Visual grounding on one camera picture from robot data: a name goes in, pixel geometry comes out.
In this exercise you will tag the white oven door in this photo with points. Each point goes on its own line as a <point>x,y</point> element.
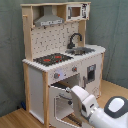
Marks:
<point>61,114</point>

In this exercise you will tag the grey toy sink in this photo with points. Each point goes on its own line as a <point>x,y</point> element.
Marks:
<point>79,51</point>

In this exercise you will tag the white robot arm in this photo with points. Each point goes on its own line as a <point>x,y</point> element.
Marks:
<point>113,115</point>

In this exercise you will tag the black stovetop red burners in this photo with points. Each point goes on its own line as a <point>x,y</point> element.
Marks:
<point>52,59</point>

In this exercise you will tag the grey range hood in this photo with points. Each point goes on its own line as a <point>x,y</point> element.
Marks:
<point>48,18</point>

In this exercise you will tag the left stove knob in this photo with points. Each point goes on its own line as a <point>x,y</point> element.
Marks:
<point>56,75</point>

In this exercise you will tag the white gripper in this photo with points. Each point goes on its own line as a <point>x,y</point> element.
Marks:
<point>83,102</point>

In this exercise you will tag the right stove knob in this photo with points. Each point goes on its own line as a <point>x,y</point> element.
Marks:
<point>74,69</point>

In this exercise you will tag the white cabinet door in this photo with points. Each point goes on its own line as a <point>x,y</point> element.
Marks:
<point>90,74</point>

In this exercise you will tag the wooden toy kitchen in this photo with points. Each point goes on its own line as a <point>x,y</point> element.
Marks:
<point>46,40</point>

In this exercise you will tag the stove knob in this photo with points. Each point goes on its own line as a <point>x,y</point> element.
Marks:
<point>74,69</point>
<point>56,75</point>

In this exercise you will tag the toy microwave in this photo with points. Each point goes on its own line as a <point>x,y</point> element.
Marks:
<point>77,11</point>

